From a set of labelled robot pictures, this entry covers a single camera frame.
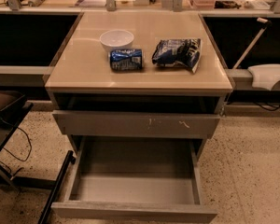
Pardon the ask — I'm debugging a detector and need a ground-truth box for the dark gadget pile on shelf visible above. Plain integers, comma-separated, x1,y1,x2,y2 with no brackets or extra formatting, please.
215,0,244,8

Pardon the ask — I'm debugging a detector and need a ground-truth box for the white curved base object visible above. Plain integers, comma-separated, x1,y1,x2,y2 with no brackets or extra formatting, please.
248,63,280,91

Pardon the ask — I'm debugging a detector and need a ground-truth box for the white rod with cap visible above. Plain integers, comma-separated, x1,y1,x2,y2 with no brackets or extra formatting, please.
232,17,272,69

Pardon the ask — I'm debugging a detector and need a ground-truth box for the black side cart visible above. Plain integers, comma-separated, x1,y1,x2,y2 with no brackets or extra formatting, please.
0,90,33,189

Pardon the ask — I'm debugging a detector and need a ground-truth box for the black cable on floor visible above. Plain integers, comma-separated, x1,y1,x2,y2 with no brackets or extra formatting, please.
0,126,33,179

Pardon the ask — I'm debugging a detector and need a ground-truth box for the white bowl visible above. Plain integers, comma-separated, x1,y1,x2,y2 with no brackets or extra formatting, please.
100,30,134,52

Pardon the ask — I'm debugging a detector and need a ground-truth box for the grey middle drawer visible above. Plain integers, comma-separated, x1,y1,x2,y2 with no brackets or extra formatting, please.
53,110,219,139

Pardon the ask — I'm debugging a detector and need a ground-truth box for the blue chip bag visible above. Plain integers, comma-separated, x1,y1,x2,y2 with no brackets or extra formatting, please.
152,38,202,73

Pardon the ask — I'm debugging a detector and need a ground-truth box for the black metal bar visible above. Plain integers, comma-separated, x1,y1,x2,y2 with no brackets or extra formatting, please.
37,150,76,224

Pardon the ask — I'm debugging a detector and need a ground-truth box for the grey drawer cabinet with glass top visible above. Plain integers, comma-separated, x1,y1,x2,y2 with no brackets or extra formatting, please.
46,10,232,152

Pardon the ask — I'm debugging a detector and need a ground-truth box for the grey open bottom drawer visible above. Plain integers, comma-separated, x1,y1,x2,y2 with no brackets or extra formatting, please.
52,137,217,223

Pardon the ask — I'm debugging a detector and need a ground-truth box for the blue soda can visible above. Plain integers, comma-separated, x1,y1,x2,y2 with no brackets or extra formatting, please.
108,49,143,71

